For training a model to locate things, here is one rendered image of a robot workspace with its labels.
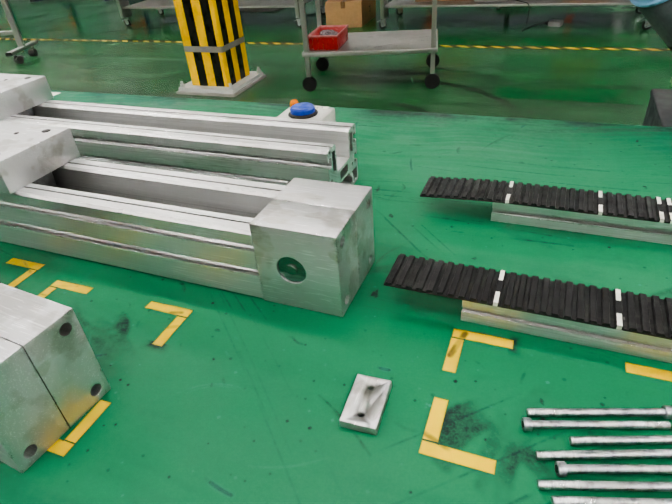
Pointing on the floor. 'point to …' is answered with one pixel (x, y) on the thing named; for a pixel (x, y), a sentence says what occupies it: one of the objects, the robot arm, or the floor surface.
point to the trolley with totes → (366, 44)
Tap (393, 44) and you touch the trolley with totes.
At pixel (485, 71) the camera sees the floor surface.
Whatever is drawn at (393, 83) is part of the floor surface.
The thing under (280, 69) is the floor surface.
